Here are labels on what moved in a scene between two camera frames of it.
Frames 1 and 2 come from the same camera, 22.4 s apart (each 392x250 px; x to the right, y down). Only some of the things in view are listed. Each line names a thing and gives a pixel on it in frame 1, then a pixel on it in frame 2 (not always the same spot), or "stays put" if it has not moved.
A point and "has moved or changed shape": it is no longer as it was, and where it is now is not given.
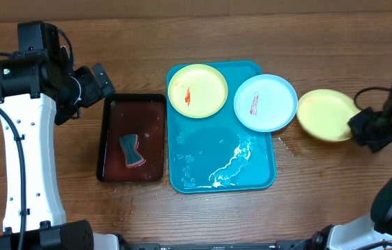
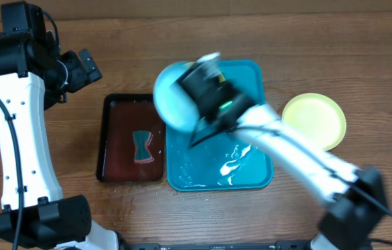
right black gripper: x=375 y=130 -> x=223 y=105
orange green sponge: x=129 y=143 -> x=142 y=154
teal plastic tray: x=219 y=153 stays put
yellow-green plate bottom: x=324 y=114 has moved or changed shape
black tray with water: x=141 y=114 stays put
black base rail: x=293 y=245 stays put
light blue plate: x=265 y=103 -> x=174 y=107
